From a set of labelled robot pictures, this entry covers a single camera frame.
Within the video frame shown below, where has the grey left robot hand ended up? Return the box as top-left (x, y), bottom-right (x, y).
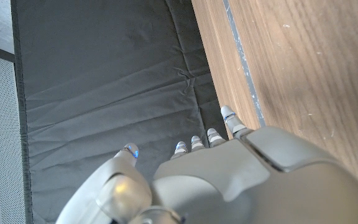
top-left (55, 105), bottom-right (358, 224)

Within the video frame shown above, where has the grey perforated panel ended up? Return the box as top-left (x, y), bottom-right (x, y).
top-left (0, 51), bottom-right (27, 224)

